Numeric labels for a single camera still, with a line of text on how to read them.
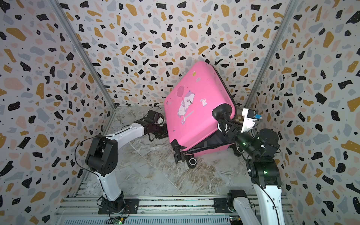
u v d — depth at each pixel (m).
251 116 0.49
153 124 0.79
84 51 0.86
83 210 0.74
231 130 0.51
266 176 0.42
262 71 0.98
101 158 0.49
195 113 0.69
